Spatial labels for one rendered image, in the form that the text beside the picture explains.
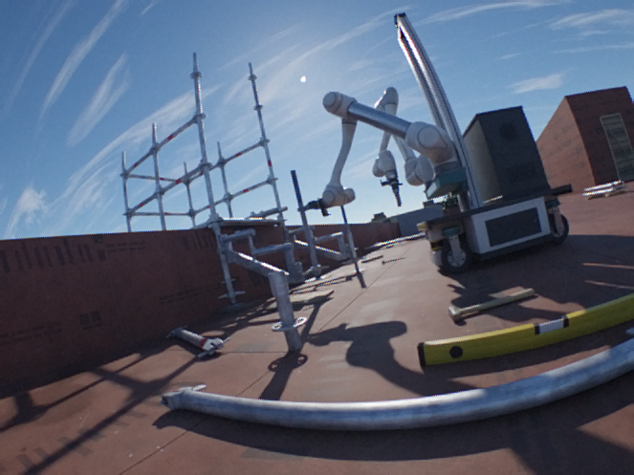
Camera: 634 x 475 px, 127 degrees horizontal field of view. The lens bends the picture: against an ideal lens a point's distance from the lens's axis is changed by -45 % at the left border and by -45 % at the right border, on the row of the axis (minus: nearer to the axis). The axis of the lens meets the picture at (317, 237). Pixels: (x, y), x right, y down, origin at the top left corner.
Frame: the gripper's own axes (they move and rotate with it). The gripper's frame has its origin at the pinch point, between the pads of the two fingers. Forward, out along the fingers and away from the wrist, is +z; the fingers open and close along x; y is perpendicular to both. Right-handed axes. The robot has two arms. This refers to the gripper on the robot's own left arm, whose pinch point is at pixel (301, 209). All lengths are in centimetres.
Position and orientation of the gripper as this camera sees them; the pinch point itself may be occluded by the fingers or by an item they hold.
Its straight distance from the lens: 192.4
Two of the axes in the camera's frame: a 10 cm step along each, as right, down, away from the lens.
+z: -8.8, 2.3, 4.1
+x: -4.1, 0.5, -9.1
